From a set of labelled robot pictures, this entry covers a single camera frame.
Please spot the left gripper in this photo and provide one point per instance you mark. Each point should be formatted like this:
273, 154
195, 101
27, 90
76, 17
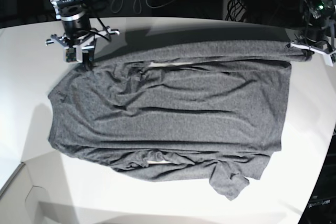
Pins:
321, 41

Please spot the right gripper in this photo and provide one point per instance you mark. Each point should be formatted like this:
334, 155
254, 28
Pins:
79, 33

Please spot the dark grey t-shirt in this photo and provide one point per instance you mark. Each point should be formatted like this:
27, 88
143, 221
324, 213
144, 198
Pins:
205, 110

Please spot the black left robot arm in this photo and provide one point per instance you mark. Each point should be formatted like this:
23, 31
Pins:
318, 13

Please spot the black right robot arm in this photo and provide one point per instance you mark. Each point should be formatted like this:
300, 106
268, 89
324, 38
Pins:
66, 8

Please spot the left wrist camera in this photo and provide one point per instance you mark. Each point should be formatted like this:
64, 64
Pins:
329, 59

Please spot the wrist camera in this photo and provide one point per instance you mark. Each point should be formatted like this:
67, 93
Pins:
70, 56
329, 59

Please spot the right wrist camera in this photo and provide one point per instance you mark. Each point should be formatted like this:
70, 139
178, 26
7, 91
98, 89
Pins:
70, 56

